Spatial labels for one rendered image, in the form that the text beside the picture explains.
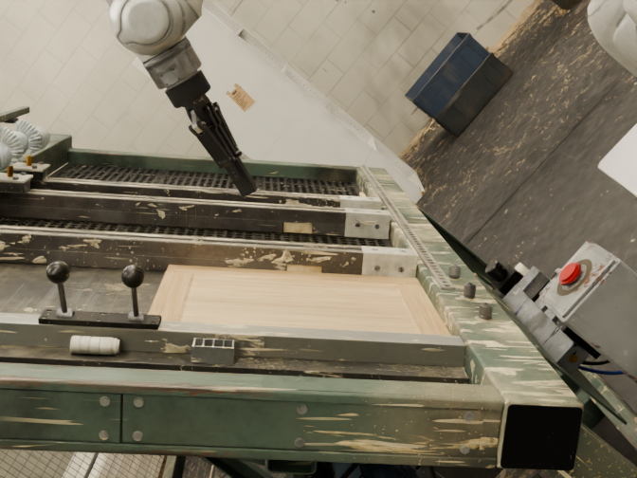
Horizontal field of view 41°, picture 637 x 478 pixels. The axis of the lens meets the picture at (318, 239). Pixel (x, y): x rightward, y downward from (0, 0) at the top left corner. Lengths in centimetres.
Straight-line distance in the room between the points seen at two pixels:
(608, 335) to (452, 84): 490
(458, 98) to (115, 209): 405
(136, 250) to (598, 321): 107
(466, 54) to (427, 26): 104
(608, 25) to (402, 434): 83
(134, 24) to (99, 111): 606
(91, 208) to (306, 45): 482
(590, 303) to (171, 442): 63
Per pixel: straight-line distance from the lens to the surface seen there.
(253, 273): 190
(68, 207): 241
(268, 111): 571
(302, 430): 126
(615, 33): 165
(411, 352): 150
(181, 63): 150
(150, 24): 130
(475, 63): 613
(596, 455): 137
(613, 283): 127
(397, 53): 708
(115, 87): 729
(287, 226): 237
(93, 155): 334
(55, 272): 143
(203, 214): 236
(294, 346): 147
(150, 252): 194
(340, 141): 574
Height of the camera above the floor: 150
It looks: 11 degrees down
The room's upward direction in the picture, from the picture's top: 52 degrees counter-clockwise
